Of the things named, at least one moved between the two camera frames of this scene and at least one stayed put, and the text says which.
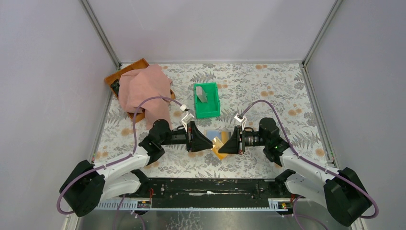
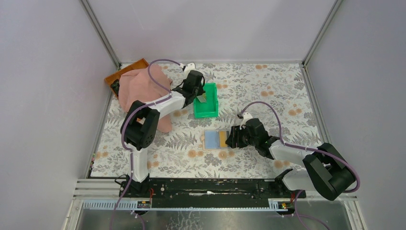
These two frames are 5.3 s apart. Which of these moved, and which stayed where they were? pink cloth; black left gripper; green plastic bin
Moved: black left gripper
Stayed: green plastic bin; pink cloth
